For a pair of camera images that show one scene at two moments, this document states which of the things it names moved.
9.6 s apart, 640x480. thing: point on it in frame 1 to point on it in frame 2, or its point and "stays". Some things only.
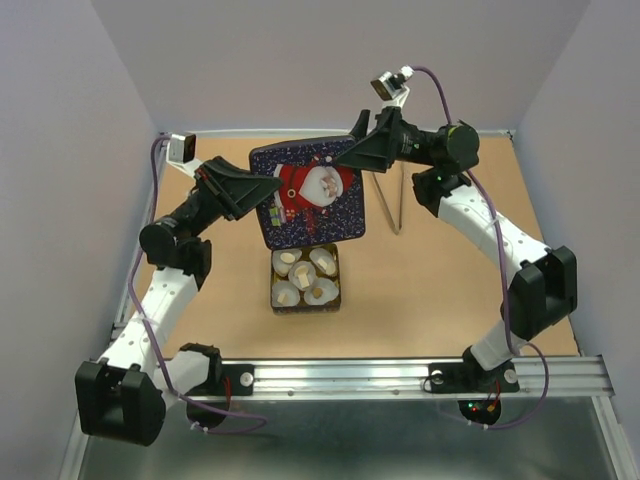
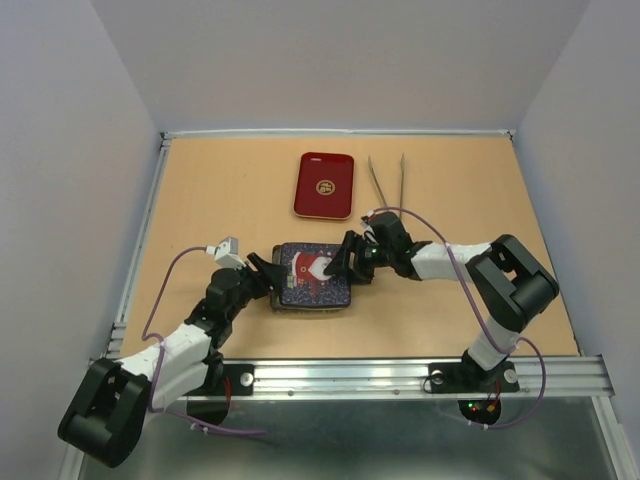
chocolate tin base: (305, 279) stays
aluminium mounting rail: (573, 378) stays
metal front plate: (303, 438) stays
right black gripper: (380, 150) to (353, 244)
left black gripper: (233, 191) to (265, 282)
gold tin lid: (320, 200) to (307, 284)
